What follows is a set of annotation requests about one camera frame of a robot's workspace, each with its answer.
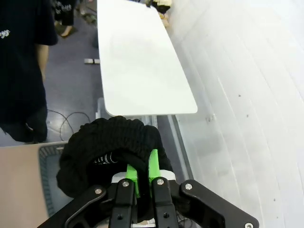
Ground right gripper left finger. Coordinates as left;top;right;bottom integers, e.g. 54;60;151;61
38;164;139;228

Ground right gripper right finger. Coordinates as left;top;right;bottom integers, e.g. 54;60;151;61
148;148;260;228

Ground grey plastic woven basket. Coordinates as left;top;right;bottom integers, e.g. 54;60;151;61
38;142;70;217

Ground person's left forearm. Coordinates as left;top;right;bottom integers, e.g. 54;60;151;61
35;43;50;83

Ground black floor cable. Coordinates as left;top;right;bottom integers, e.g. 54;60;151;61
47;110;91;141

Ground black trousers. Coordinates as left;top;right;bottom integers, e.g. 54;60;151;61
56;115;191;223

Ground white table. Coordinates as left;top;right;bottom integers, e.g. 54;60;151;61
95;0;199;127

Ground person in black t-shirt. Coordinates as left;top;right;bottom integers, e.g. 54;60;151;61
0;0;59;143

